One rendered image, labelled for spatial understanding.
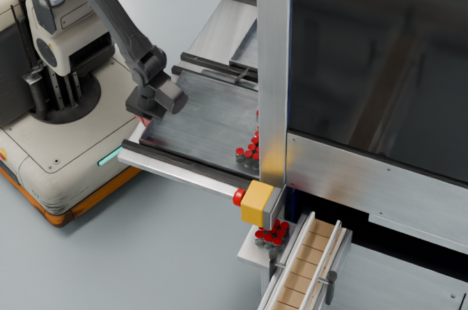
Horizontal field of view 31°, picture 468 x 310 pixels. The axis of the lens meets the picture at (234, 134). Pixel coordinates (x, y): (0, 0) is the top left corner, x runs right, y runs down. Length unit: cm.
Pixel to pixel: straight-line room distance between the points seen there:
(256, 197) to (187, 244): 119
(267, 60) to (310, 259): 50
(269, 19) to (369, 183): 45
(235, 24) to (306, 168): 75
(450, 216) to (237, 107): 71
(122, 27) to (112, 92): 123
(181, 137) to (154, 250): 92
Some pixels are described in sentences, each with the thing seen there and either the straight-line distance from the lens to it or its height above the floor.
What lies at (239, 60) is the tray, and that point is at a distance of 234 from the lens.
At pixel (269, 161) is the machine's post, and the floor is 108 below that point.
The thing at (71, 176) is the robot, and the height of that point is 27.
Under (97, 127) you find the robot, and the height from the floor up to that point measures 28.
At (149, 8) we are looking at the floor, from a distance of 386.
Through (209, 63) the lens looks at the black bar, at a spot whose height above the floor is 90.
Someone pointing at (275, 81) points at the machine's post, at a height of 135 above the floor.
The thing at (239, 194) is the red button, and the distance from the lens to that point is 188.
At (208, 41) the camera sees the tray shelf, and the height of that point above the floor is 88.
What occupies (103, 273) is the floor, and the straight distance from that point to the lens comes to 300.
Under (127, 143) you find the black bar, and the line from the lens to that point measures 214.
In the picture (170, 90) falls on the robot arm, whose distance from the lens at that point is 197.
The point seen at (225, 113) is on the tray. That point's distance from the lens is 220.
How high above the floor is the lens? 254
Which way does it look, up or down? 50 degrees down
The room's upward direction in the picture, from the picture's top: 3 degrees counter-clockwise
